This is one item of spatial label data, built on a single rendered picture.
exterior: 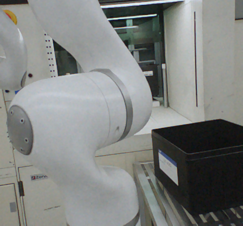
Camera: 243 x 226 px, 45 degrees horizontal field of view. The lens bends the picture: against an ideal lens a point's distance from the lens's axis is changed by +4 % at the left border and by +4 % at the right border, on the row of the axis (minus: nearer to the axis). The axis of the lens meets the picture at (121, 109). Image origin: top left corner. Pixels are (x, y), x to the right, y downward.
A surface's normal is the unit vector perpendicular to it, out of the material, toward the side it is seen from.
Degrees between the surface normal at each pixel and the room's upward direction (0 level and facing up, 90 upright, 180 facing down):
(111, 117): 95
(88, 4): 83
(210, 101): 90
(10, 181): 90
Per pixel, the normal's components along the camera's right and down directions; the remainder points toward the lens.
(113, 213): 0.34, 0.15
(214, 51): 0.11, 0.18
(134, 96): 0.61, -0.21
